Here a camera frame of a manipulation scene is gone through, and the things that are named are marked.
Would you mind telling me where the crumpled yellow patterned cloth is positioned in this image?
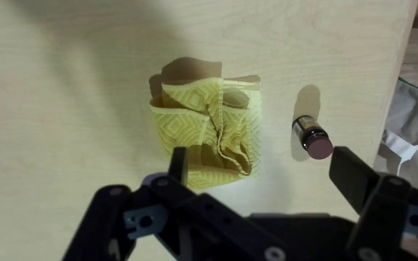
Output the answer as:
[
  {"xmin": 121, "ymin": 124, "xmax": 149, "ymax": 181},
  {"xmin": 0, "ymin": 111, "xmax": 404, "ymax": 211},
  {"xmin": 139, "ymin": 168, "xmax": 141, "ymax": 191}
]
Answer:
[{"xmin": 149, "ymin": 57, "xmax": 262, "ymax": 190}]

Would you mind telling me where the white plastic bag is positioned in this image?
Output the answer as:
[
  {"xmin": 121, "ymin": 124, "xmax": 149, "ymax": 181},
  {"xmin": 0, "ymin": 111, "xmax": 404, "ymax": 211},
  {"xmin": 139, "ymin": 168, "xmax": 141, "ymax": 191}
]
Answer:
[{"xmin": 374, "ymin": 78, "xmax": 418, "ymax": 192}]

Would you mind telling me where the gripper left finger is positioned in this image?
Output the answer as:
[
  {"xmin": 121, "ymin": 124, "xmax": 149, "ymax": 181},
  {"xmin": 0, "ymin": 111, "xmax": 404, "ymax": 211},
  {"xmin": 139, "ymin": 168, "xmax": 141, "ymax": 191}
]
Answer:
[{"xmin": 62, "ymin": 147, "xmax": 286, "ymax": 261}]

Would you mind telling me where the small dark glass bottle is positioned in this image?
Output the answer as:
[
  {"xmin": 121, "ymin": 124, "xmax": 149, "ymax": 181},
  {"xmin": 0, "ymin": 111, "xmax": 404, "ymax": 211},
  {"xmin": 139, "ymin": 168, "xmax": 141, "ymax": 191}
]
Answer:
[{"xmin": 292, "ymin": 115, "xmax": 333, "ymax": 160}]

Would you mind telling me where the pink bottle cap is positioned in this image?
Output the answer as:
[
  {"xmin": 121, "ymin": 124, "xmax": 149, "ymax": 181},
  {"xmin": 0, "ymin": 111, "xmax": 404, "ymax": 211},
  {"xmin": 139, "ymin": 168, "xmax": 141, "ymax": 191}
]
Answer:
[{"xmin": 305, "ymin": 133, "xmax": 333, "ymax": 160}]

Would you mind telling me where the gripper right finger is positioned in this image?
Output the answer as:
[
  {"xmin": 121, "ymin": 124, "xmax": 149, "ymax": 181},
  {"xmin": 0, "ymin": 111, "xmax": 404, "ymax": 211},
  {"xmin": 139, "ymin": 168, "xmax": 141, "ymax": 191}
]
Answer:
[{"xmin": 329, "ymin": 146, "xmax": 418, "ymax": 261}]

